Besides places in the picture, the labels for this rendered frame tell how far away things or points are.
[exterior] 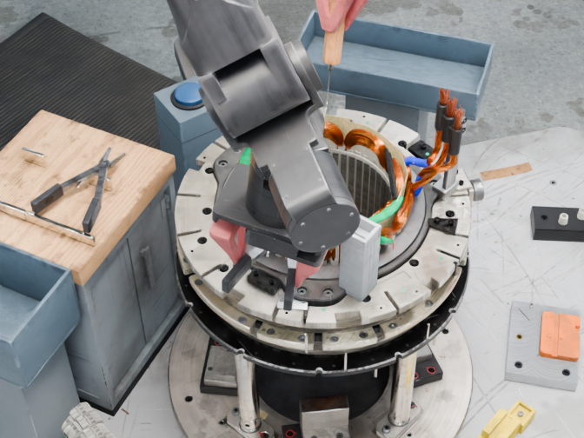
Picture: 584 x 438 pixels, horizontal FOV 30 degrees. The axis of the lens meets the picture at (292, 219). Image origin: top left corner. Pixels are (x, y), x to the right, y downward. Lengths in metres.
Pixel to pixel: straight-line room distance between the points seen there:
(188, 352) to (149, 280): 0.13
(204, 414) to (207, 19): 0.69
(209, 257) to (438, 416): 0.39
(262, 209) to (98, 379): 0.49
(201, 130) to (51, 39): 1.87
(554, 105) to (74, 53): 1.34
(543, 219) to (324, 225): 0.81
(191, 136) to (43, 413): 0.39
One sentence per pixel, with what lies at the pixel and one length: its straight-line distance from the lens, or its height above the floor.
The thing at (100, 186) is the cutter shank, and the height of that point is 1.09.
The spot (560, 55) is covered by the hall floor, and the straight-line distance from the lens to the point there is 3.21.
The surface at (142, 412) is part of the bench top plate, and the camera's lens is 1.41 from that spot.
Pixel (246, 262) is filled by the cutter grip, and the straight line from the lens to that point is 1.02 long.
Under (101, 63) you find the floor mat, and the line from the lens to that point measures 3.14.
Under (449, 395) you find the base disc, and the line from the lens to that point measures 1.39.
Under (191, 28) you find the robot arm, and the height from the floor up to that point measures 1.47.
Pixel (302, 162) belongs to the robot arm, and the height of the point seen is 1.38.
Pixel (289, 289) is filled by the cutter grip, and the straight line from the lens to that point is 1.00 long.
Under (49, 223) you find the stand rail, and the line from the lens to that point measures 1.22.
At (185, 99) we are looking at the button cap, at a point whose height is 1.04.
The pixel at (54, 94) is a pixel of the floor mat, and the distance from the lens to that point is 3.06.
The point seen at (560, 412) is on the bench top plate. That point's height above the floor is 0.78.
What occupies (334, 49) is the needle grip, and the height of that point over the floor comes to 1.31.
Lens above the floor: 1.95
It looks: 47 degrees down
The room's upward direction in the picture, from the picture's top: 1 degrees counter-clockwise
